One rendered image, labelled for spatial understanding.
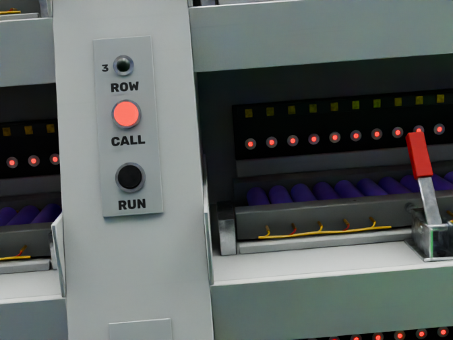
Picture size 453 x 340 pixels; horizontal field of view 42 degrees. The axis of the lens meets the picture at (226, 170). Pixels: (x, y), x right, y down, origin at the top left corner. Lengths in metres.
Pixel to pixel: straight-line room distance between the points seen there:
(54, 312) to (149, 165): 0.11
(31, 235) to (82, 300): 0.10
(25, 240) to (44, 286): 0.06
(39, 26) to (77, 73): 0.04
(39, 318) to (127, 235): 0.08
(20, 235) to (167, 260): 0.14
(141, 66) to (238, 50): 0.07
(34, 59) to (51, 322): 0.18
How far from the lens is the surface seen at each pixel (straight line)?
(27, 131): 0.58
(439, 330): 0.60
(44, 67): 0.44
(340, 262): 0.42
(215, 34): 0.42
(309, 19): 0.43
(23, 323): 0.42
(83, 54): 0.42
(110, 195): 0.40
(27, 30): 0.44
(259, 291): 0.40
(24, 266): 0.46
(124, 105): 0.40
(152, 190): 0.39
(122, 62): 0.41
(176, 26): 0.42
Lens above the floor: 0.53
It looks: 7 degrees up
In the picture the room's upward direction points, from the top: 5 degrees counter-clockwise
